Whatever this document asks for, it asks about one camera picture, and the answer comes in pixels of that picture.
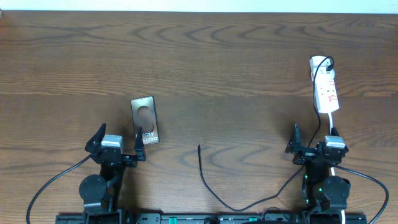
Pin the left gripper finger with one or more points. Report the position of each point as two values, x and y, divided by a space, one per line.
95 141
139 147

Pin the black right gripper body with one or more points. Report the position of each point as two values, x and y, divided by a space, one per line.
304 157

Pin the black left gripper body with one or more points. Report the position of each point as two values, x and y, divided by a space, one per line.
128 163

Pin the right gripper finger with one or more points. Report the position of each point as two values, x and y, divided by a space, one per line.
295 142
334 132

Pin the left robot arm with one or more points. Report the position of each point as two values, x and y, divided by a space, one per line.
100 192

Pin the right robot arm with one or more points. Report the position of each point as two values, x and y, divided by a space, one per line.
326 193

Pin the black USB plug in strip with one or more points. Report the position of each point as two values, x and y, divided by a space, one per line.
330 67

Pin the white power strip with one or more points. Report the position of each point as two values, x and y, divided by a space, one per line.
325 89

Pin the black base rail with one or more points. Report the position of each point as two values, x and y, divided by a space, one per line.
156 218

